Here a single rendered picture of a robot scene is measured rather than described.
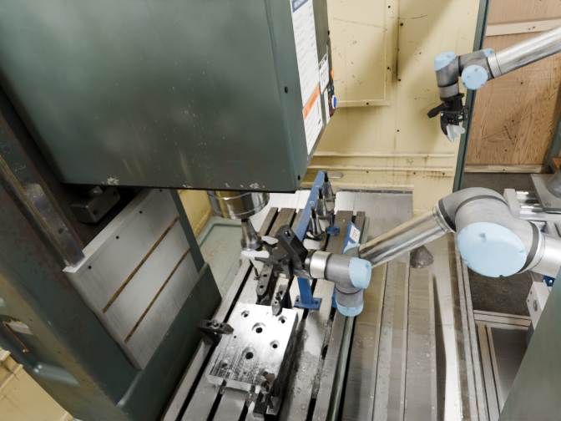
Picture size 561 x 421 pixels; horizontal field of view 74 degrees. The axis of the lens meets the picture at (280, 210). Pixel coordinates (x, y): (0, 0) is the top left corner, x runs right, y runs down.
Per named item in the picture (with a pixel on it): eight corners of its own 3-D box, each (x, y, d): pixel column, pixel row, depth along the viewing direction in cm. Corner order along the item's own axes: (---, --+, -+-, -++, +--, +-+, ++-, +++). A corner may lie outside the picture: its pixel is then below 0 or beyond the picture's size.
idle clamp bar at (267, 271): (281, 259, 167) (279, 248, 163) (268, 306, 147) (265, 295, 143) (270, 259, 168) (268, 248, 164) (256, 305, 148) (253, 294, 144)
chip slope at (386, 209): (410, 227, 212) (412, 190, 197) (406, 331, 160) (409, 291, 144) (265, 218, 240) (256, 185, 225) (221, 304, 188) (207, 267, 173)
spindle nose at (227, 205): (222, 186, 108) (211, 149, 101) (275, 185, 104) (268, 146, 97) (204, 221, 96) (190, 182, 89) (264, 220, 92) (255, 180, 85)
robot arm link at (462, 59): (494, 76, 128) (459, 83, 134) (494, 65, 136) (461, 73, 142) (492, 53, 124) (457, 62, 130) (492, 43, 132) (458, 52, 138)
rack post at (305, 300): (320, 299, 145) (313, 242, 128) (318, 310, 141) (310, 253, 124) (296, 296, 149) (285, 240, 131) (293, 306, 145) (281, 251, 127)
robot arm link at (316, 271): (322, 266, 96) (332, 246, 102) (305, 262, 98) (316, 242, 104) (325, 286, 101) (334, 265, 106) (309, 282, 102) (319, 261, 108)
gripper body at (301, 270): (271, 276, 108) (310, 286, 103) (266, 255, 103) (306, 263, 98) (282, 258, 113) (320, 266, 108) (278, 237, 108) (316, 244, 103)
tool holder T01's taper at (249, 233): (246, 232, 110) (240, 214, 106) (260, 233, 109) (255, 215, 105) (240, 242, 107) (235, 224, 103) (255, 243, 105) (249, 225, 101)
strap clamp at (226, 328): (240, 342, 135) (230, 317, 127) (236, 350, 133) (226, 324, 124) (208, 337, 140) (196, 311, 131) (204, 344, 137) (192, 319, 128)
